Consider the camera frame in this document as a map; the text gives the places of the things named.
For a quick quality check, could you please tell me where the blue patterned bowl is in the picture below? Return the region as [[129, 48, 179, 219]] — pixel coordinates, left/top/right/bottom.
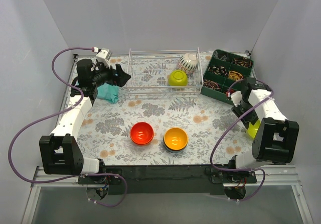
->
[[177, 62, 193, 74]]

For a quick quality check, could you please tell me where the aluminium frame rail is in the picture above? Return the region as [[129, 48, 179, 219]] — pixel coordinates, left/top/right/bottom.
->
[[23, 165, 313, 223]]

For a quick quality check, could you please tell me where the teal cloth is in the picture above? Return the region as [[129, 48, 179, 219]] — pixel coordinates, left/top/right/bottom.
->
[[97, 83, 119, 103]]

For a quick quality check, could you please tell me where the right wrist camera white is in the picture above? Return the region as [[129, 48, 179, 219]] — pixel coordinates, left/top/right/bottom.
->
[[226, 89, 242, 106]]

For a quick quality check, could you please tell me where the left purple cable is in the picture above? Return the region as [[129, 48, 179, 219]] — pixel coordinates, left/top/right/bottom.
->
[[8, 47, 128, 207]]

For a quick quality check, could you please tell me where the green compartment organizer tray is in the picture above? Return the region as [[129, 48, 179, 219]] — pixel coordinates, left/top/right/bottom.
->
[[201, 49, 254, 105]]

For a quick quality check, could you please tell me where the white pink bowl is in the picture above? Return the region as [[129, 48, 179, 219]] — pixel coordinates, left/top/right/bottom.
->
[[179, 53, 199, 71]]

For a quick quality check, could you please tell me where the red orange bowl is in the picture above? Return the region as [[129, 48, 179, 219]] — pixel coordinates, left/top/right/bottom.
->
[[130, 122, 154, 146]]

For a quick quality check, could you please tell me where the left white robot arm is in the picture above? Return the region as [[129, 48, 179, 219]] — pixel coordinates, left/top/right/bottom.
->
[[39, 59, 131, 184]]

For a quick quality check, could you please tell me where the white wire dish rack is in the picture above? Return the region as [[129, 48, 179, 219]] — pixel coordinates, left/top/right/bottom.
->
[[124, 48, 204, 98]]

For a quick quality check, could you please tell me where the floral table mat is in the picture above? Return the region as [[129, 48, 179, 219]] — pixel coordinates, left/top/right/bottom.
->
[[50, 51, 286, 166]]

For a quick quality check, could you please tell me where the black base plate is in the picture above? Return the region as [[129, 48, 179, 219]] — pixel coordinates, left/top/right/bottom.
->
[[77, 163, 259, 196]]

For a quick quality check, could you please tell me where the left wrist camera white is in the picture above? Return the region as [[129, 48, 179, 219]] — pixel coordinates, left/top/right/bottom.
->
[[92, 47, 112, 68]]

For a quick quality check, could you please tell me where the yellow orange bowl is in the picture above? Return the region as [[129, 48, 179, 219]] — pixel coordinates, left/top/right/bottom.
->
[[163, 128, 189, 153]]

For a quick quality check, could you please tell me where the lime green bowl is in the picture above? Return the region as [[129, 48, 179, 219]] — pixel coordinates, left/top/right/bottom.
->
[[247, 120, 260, 139], [168, 70, 188, 86]]

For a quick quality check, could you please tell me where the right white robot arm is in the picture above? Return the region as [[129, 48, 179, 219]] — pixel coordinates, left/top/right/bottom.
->
[[227, 77, 299, 183]]

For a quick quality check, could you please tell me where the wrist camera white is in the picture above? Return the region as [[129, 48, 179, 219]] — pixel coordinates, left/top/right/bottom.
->
[[92, 47, 112, 68], [226, 89, 242, 106]]

